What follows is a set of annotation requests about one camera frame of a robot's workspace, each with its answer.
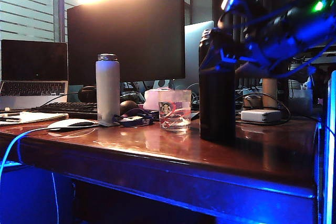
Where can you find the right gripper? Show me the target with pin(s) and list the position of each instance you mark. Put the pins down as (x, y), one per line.
(262, 51)

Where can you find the black thermos bottle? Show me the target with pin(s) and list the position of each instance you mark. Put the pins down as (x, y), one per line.
(216, 108)

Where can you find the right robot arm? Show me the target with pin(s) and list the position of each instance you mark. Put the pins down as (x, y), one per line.
(315, 30)

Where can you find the silver thermos bottle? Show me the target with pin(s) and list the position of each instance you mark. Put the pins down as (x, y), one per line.
(270, 93)

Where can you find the glass cup with logo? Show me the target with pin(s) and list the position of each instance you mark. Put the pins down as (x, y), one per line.
(174, 121)

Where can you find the white thermos bottle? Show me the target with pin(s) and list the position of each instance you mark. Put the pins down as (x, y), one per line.
(108, 90)

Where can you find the silver laptop lid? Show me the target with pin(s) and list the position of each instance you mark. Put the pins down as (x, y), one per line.
(193, 51)

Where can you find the small brown round container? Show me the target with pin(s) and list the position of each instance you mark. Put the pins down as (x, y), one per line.
(252, 102)

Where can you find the white power adapter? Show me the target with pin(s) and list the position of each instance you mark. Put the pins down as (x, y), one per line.
(260, 116)

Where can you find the pink tissue pack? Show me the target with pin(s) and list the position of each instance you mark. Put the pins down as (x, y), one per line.
(153, 100)

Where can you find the translucent plastic box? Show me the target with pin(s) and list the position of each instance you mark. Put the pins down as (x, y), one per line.
(302, 103)

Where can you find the large black monitor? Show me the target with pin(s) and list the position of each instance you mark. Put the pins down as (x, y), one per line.
(126, 40)

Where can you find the dark domed object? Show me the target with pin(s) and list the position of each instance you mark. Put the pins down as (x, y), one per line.
(128, 107)

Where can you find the black spherical object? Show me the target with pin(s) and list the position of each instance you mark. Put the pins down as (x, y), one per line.
(86, 94)

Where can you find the black computer keyboard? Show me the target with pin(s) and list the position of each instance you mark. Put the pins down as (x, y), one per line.
(65, 108)

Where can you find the white computer mouse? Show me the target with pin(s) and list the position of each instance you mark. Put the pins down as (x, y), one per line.
(68, 123)

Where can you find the open silver laptop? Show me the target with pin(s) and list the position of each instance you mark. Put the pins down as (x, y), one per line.
(34, 61)

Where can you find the white paper notepad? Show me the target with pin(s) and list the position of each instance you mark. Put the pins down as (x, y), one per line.
(39, 117)

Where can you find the striped frosted window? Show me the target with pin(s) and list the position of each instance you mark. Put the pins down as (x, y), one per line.
(26, 3)

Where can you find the silver pen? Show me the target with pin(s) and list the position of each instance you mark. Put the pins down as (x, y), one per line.
(10, 114)

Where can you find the black pen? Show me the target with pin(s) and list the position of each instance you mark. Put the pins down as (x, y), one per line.
(10, 119)

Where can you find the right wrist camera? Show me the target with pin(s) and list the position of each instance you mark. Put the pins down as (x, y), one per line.
(231, 1)

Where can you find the vertical frame post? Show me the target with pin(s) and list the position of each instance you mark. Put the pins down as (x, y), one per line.
(331, 155)

